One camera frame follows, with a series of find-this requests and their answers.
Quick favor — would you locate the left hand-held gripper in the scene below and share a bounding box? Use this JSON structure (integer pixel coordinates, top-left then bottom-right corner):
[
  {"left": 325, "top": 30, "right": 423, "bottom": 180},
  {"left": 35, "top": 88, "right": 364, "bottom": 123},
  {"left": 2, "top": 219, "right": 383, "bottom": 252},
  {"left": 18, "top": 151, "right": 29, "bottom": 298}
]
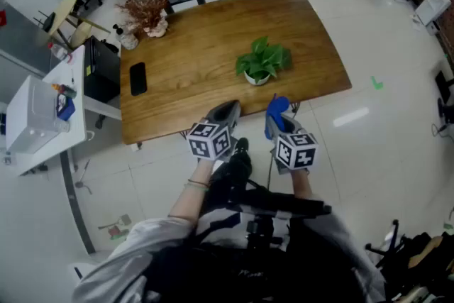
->
[{"left": 187, "top": 99, "right": 243, "bottom": 163}]

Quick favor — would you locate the red green floor tool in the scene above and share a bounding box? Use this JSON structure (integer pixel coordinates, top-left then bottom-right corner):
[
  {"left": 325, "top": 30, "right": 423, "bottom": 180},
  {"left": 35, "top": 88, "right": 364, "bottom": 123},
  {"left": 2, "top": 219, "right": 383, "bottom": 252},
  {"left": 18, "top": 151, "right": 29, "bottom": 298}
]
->
[{"left": 98, "top": 214, "right": 133, "bottom": 241}]

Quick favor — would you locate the person's left forearm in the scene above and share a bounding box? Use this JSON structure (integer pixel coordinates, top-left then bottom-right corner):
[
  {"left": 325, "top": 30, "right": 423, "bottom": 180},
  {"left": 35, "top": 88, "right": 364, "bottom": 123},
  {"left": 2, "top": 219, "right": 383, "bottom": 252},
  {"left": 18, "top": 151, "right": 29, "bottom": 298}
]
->
[{"left": 167, "top": 158, "right": 214, "bottom": 224}]

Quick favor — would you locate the dark bottle orange cap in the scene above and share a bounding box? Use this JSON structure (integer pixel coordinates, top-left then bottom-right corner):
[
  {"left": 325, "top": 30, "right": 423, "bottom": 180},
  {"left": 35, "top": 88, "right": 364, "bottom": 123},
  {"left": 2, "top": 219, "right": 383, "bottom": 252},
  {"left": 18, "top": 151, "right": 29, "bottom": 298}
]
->
[{"left": 51, "top": 82, "right": 78, "bottom": 99}]

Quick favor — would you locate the white side table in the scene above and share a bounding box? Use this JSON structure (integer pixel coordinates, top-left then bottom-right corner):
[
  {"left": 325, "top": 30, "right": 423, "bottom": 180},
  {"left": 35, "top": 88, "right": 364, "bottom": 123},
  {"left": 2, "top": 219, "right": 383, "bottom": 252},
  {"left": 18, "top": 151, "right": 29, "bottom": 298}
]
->
[{"left": 6, "top": 44, "right": 123, "bottom": 177}]

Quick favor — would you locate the clear pump bottle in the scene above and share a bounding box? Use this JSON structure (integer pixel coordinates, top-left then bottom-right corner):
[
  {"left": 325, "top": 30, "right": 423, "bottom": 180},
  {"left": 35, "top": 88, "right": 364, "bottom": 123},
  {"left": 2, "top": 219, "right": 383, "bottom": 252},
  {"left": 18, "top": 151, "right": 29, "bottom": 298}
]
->
[{"left": 112, "top": 23, "right": 140, "bottom": 51}]

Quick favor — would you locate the black smartphone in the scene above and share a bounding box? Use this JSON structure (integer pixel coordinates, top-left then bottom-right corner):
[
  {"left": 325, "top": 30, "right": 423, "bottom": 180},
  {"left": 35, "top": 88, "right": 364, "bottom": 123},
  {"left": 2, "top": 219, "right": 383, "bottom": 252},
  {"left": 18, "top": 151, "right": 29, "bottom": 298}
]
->
[{"left": 129, "top": 62, "right": 148, "bottom": 97}]

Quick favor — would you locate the person's torso grey shirt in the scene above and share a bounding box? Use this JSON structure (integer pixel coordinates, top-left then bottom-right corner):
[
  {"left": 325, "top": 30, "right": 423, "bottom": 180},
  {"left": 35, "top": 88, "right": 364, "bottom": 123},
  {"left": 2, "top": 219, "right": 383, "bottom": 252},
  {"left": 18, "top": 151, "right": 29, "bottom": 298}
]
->
[{"left": 72, "top": 194, "right": 387, "bottom": 303}]

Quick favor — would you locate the black router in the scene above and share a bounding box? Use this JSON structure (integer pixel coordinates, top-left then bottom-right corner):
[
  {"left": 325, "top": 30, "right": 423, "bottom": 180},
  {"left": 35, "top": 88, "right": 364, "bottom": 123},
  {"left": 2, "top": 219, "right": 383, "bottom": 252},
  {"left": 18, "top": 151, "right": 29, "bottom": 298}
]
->
[{"left": 37, "top": 10, "right": 57, "bottom": 30}]

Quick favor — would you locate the dried brown plant white vase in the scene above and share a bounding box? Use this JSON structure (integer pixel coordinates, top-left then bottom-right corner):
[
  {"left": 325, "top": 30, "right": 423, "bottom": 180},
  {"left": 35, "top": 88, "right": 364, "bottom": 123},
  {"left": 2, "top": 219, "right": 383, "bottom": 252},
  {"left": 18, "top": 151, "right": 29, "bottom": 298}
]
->
[{"left": 115, "top": 0, "right": 170, "bottom": 39}]

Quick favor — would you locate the white plastic box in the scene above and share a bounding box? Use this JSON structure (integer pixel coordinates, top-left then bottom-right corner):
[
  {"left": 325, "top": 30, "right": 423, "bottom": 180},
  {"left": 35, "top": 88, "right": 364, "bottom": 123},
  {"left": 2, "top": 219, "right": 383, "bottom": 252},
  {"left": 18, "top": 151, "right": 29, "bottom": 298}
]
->
[{"left": 5, "top": 75, "right": 71, "bottom": 155}]

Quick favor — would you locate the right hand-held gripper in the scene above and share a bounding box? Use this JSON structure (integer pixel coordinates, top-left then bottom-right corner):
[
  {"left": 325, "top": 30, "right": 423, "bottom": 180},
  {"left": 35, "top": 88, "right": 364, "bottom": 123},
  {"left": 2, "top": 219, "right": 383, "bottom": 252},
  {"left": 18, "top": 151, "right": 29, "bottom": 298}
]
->
[{"left": 265, "top": 113, "right": 319, "bottom": 175}]

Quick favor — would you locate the black cabinet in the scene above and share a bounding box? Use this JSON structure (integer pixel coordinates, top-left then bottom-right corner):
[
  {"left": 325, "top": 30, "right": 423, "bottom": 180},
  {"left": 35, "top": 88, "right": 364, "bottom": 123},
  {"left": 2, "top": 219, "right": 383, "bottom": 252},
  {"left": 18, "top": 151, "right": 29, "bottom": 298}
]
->
[{"left": 82, "top": 35, "right": 122, "bottom": 104}]

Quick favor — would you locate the green potted plant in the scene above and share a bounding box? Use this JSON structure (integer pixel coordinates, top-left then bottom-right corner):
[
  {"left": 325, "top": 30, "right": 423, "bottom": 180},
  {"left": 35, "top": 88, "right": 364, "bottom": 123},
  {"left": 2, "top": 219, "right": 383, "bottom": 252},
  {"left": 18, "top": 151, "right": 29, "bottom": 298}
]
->
[{"left": 235, "top": 35, "right": 294, "bottom": 87}]

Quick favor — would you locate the black chest camera mount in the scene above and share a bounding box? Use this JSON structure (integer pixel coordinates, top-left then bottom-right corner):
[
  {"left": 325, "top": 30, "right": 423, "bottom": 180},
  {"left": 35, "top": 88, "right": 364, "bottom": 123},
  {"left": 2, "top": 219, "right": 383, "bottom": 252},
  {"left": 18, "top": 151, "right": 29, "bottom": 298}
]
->
[{"left": 209, "top": 187, "right": 333, "bottom": 255}]

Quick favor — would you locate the blue wiping cloth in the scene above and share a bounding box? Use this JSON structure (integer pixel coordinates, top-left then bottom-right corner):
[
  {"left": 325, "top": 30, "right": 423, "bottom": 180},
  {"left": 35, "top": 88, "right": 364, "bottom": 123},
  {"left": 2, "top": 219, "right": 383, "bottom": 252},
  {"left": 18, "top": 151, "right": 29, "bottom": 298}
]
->
[{"left": 263, "top": 93, "right": 291, "bottom": 139}]

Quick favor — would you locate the person's right forearm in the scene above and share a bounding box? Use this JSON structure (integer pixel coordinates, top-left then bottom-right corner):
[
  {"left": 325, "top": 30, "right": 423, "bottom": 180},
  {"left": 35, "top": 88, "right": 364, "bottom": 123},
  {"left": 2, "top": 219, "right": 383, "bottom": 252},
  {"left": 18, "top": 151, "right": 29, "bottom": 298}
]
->
[{"left": 290, "top": 168, "right": 314, "bottom": 199}]

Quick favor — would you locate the blue small box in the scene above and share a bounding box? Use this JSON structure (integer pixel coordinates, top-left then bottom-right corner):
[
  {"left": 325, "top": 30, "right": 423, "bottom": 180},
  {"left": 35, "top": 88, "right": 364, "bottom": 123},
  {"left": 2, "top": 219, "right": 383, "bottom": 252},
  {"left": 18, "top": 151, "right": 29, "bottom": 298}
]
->
[{"left": 55, "top": 94, "right": 77, "bottom": 122}]

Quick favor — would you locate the clear bottle red cap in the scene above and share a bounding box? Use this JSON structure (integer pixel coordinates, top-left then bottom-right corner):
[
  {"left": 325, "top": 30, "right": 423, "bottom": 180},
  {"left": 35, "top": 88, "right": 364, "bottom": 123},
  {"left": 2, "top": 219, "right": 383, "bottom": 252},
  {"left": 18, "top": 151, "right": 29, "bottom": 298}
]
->
[{"left": 47, "top": 42, "right": 72, "bottom": 63}]

